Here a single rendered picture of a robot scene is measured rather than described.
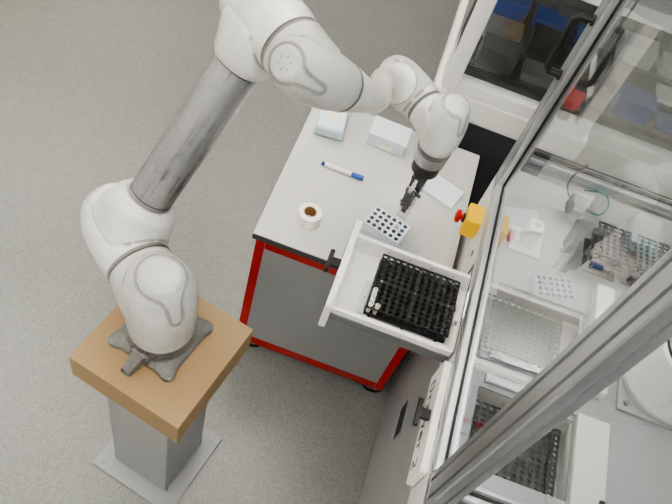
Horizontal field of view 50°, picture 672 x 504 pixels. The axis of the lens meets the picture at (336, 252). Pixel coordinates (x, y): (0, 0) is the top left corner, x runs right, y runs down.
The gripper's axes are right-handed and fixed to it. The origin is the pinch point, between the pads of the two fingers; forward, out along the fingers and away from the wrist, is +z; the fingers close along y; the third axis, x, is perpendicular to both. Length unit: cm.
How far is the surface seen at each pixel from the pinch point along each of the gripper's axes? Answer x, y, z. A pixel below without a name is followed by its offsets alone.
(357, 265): 1.7, -22.1, 6.0
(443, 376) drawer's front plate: -33, -42, -3
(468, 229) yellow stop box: -18.0, 6.9, 2.1
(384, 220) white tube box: 4.3, 0.4, 11.0
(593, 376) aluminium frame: -44, -74, -76
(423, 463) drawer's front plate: -38, -64, -3
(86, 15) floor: 193, 73, 90
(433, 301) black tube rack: -20.8, -23.0, -0.4
